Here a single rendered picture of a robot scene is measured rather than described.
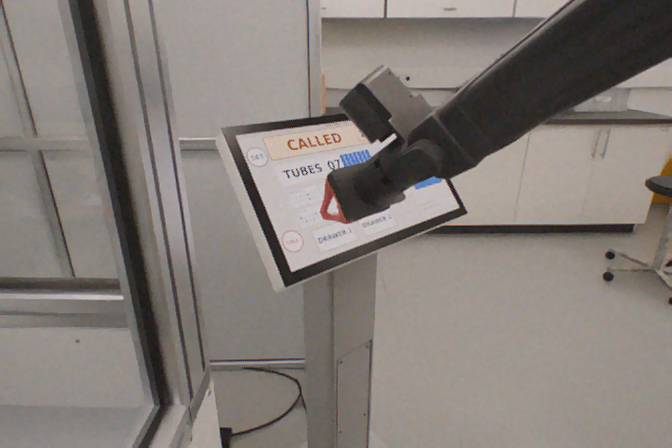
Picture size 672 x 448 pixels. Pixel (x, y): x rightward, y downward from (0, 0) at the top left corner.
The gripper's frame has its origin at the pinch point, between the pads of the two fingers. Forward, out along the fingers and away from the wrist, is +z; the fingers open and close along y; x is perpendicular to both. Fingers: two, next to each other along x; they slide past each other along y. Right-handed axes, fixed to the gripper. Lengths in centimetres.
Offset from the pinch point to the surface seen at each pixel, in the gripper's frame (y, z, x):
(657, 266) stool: -253, 54, 85
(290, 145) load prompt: -9.0, 15.3, -17.7
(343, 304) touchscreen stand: -18.6, 34.6, 15.9
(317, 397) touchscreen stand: -15, 58, 36
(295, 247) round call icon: -0.7, 15.0, 1.5
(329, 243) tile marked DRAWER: -7.6, 14.7, 3.1
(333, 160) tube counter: -17.2, 14.8, -12.7
